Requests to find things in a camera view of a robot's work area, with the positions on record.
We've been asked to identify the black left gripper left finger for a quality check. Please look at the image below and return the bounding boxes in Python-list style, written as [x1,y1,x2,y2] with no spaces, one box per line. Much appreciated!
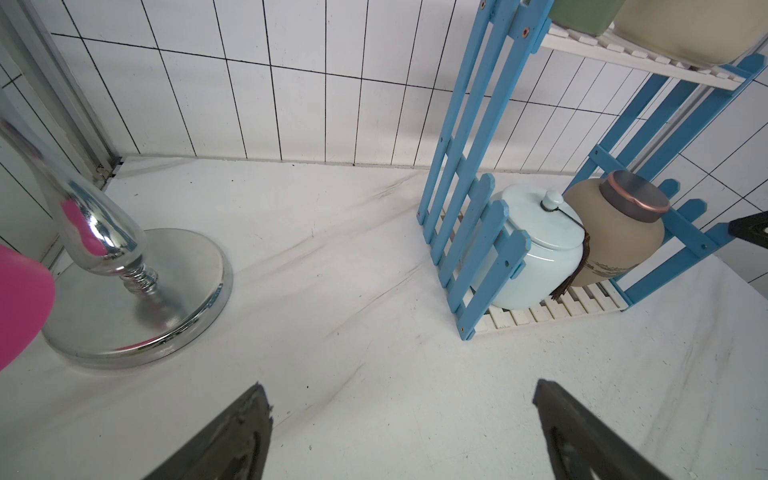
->
[147,383,273,479]

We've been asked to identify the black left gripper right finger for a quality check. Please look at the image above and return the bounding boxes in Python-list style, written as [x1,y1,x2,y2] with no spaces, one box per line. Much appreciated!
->
[533,379,667,480]

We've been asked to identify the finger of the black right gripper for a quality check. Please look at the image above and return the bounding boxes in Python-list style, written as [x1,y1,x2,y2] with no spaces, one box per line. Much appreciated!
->
[728,212,768,249]

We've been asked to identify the brown tea canister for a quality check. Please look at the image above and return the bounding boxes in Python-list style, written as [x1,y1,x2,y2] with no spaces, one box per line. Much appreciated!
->
[564,170,670,287]

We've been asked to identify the cream tea canister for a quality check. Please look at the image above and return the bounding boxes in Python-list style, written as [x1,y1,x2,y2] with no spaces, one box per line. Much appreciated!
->
[614,0,767,67]

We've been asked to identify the blue white wooden shelf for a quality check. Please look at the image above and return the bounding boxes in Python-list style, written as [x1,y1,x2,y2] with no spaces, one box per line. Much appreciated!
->
[416,0,768,342]

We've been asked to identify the green tea canister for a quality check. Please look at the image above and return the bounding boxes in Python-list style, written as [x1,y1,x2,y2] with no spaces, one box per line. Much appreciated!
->
[549,0,625,36]

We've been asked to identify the light blue tea canister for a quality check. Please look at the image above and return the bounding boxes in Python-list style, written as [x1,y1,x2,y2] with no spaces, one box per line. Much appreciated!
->
[491,184,586,310]

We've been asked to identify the chrome glass holder stand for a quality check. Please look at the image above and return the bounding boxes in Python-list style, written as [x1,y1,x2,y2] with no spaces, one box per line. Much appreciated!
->
[1,96,233,369]

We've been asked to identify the pink plastic wine glass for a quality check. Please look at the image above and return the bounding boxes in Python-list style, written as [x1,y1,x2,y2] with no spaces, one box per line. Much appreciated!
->
[1,246,55,370]

